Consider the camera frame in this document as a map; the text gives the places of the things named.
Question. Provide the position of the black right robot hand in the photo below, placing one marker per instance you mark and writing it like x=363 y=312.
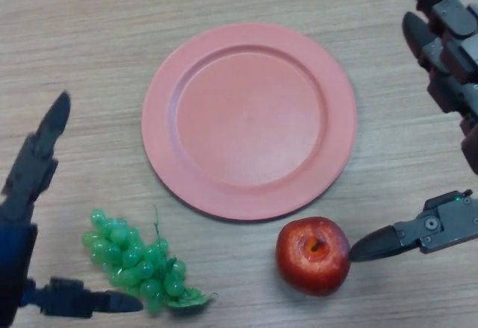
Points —
x=452 y=59

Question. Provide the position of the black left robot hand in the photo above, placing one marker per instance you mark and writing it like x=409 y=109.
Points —
x=15 y=253

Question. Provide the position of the green plastic grape bunch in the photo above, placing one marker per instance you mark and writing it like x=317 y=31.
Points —
x=130 y=260

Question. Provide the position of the pink round plate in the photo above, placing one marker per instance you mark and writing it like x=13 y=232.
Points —
x=249 y=119

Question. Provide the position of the red apple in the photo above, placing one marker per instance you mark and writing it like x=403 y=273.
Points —
x=313 y=264

